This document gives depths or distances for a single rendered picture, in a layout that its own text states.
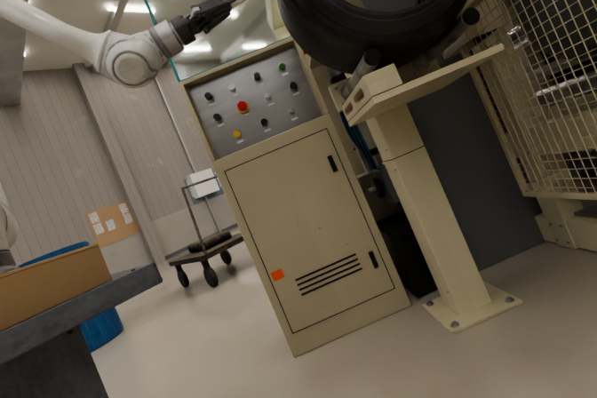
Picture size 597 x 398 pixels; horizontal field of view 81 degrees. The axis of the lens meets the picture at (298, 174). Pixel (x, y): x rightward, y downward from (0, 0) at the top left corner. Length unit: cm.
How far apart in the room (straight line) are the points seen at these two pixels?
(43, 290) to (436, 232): 114
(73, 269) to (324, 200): 102
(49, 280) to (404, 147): 108
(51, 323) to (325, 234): 107
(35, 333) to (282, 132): 111
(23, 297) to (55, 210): 1092
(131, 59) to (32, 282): 47
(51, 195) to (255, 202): 1042
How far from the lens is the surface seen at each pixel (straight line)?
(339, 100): 126
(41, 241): 1147
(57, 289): 72
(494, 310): 144
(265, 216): 149
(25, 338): 67
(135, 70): 88
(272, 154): 148
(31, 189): 1172
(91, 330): 386
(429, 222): 134
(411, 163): 132
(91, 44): 95
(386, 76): 94
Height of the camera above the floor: 68
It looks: 1 degrees up
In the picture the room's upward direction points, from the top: 23 degrees counter-clockwise
